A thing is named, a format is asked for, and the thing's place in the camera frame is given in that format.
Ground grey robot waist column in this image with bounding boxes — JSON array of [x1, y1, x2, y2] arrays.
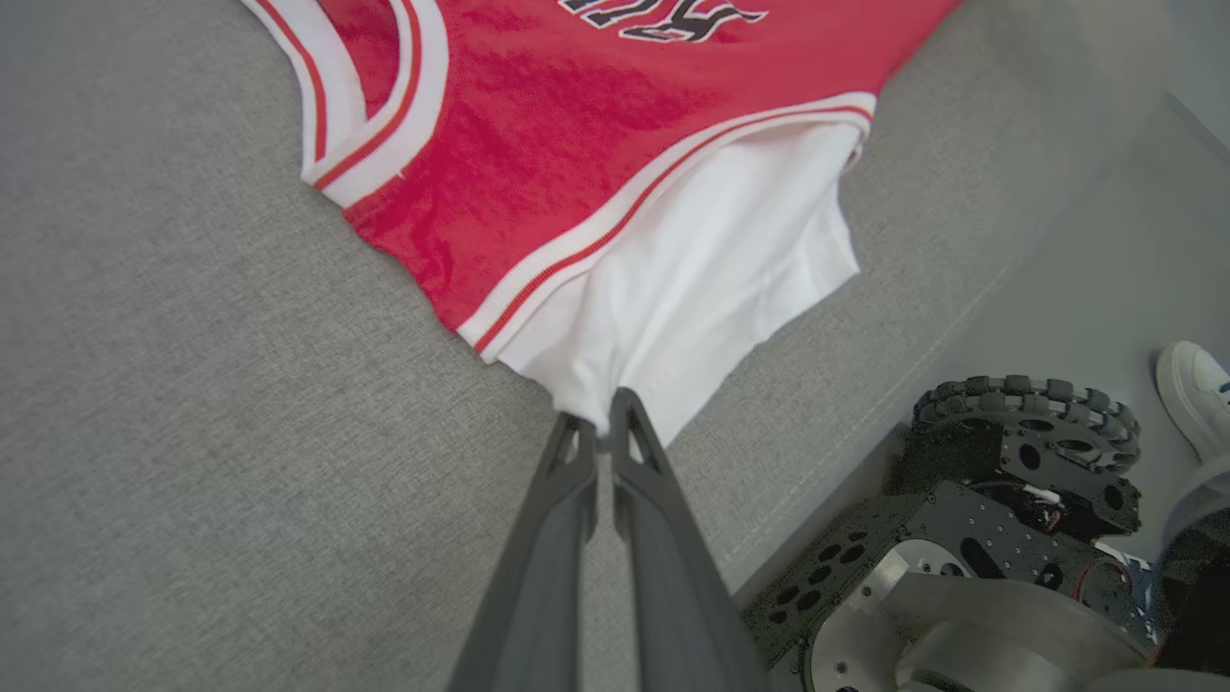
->
[[802, 538, 1230, 692]]

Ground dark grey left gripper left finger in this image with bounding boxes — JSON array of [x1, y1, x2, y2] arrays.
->
[[447, 413, 599, 692]]

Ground red white basketball jersey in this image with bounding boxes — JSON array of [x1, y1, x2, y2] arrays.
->
[[240, 0, 964, 449]]

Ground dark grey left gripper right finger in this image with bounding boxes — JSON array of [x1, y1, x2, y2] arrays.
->
[[610, 387, 770, 692]]

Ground person leg dark trousers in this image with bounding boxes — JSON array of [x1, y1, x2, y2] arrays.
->
[[1148, 457, 1230, 674]]

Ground black mecanum wheel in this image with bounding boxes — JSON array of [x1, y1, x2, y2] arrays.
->
[[889, 375, 1144, 539]]

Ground white shoe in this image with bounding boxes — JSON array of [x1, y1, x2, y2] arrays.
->
[[1156, 341, 1230, 464]]

